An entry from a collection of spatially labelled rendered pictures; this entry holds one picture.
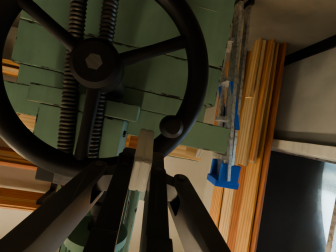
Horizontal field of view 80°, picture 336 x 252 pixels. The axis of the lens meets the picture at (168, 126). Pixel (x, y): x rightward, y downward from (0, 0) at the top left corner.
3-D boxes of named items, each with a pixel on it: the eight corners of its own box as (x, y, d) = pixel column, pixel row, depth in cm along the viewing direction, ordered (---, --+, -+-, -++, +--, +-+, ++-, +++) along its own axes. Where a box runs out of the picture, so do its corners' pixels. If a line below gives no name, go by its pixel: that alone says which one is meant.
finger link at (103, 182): (126, 196, 15) (85, 190, 15) (134, 162, 20) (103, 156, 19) (129, 180, 15) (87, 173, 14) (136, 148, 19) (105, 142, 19)
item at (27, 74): (206, 105, 46) (203, 122, 46) (187, 111, 67) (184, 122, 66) (19, 63, 41) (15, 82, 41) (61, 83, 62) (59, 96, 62)
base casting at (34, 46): (224, 68, 46) (216, 108, 46) (180, 99, 103) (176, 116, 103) (16, 17, 41) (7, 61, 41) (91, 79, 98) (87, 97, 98)
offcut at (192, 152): (197, 146, 55) (195, 157, 55) (203, 146, 57) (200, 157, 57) (187, 143, 57) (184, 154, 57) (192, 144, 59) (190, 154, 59)
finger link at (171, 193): (149, 183, 15) (188, 189, 15) (151, 150, 19) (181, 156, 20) (145, 199, 15) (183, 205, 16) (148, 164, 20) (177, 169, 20)
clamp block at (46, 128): (126, 120, 34) (116, 172, 34) (131, 121, 48) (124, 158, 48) (35, 101, 33) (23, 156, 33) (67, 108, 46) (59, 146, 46)
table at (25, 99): (254, 130, 37) (248, 162, 37) (205, 127, 67) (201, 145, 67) (-122, 49, 30) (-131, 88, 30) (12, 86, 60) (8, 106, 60)
